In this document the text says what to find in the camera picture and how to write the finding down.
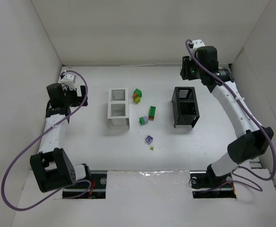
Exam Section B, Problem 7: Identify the black two-cell container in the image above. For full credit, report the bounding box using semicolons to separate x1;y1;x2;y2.
171;87;200;128

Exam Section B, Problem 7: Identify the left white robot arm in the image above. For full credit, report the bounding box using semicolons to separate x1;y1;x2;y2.
30;83;91;192

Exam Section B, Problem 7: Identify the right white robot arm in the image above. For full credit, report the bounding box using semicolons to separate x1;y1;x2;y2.
180;40;276;190

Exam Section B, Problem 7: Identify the white two-cell container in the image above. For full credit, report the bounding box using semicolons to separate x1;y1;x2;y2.
107;88;130;129

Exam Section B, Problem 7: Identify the yellow-green lego brick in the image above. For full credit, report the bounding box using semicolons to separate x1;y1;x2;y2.
134;96;141;104

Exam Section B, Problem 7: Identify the green lego cube top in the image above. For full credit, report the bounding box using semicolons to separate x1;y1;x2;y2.
134;88;142;97

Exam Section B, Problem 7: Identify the long green lego brick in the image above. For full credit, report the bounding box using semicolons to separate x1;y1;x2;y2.
149;106;156;118

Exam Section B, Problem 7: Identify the purple lego square brick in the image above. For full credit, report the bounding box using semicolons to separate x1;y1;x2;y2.
145;135;153;145

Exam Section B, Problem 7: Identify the white foam front board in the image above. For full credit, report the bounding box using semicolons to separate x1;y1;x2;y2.
13;171;276;227

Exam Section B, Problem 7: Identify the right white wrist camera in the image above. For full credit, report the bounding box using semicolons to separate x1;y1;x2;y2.
188;39;205;51

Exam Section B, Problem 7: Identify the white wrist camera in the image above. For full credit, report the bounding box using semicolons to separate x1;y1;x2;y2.
188;39;205;51
60;74;77;91

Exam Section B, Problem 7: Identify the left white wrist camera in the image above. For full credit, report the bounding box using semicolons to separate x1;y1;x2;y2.
60;74;77;91

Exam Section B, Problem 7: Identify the aluminium rail right side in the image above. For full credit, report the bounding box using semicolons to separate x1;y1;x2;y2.
220;68;265;164

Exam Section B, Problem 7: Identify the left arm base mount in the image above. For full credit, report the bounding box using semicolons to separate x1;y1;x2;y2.
62;171;107;200

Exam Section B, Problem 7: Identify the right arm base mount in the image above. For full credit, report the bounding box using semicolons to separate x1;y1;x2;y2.
188;171;236;199

